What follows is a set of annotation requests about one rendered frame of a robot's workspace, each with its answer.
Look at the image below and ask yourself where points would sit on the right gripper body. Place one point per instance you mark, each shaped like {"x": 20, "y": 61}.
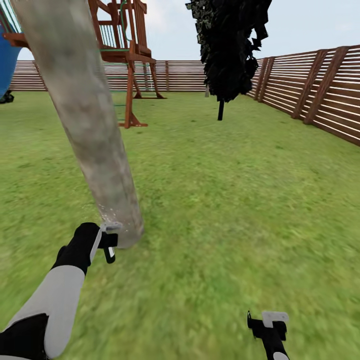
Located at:
{"x": 260, "y": 331}

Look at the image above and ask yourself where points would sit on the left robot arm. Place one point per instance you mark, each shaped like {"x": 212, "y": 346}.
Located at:
{"x": 42, "y": 328}

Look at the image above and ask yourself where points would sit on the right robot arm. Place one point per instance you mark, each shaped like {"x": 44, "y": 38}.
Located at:
{"x": 272, "y": 331}

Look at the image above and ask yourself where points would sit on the pesticide atomizer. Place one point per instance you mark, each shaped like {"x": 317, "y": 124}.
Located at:
{"x": 109, "y": 254}

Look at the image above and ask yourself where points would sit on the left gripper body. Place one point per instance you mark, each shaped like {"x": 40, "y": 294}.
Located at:
{"x": 111, "y": 240}

